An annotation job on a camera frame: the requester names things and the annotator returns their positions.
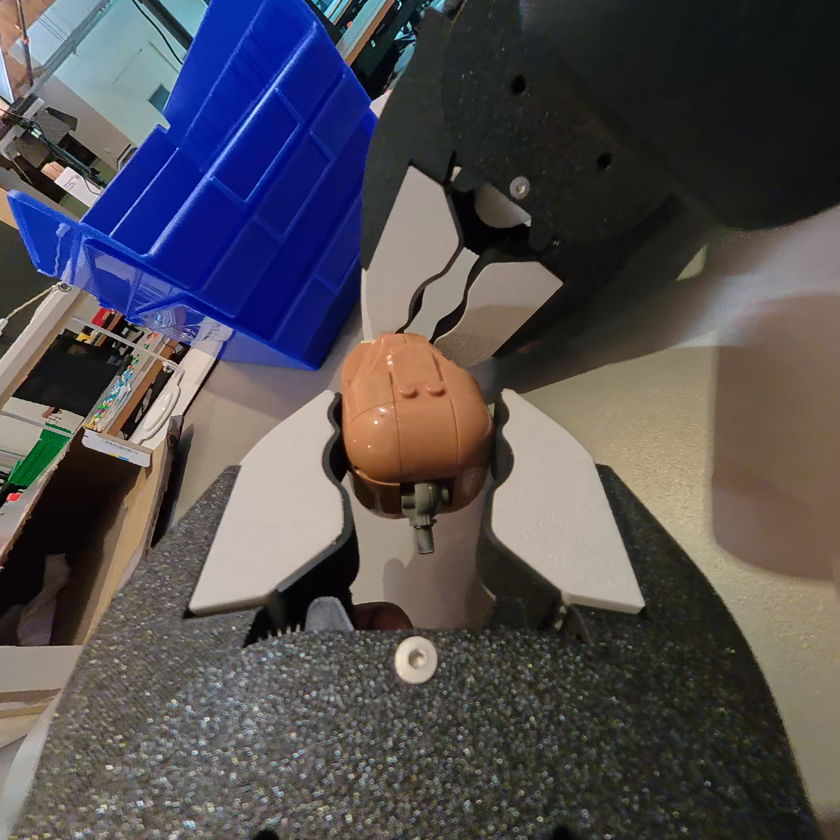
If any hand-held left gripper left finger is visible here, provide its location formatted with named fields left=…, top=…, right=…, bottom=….
left=187, top=388, right=358, bottom=618

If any green storage bin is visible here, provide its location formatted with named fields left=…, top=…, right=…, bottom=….
left=7, top=427, right=74, bottom=491

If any blue plastic bin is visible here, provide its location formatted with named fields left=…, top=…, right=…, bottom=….
left=7, top=0, right=379, bottom=373

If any white base board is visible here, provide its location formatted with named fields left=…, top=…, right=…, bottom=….
left=128, top=346, right=219, bottom=452

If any orange and tan toy segment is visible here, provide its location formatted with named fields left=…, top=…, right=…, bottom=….
left=340, top=331, right=494, bottom=555

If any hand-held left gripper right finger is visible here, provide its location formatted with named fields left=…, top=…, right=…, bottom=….
left=478, top=388, right=647, bottom=614

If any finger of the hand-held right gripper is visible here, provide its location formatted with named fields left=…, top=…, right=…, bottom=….
left=361, top=163, right=465, bottom=345
left=432, top=261, right=565, bottom=367

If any cardboard toy box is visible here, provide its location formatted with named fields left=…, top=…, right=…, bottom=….
left=0, top=413, right=186, bottom=649

